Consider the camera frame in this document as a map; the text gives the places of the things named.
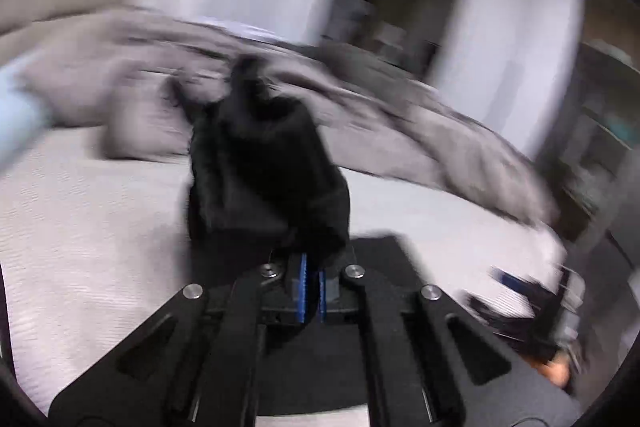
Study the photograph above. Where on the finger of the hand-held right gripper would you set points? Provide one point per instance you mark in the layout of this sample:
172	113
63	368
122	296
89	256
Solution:
515	281
505	314

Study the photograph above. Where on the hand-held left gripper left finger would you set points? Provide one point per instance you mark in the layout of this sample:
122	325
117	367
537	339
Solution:
301	287

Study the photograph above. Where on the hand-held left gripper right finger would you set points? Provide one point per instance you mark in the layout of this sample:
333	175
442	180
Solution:
330	294

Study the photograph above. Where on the black pants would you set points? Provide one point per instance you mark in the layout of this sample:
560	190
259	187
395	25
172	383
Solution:
265	167

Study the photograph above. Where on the person's right hand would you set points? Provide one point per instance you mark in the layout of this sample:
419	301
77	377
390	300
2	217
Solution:
555	369

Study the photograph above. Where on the dark shelf unit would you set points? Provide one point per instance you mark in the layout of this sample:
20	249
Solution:
595	147

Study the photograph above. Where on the grey duvet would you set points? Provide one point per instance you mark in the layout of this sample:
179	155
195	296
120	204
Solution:
400	127

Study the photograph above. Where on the white dotted bed sheet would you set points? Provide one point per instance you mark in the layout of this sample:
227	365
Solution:
90	232

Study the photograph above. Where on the light blue pillow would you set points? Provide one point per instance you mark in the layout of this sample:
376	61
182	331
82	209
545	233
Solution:
20	117

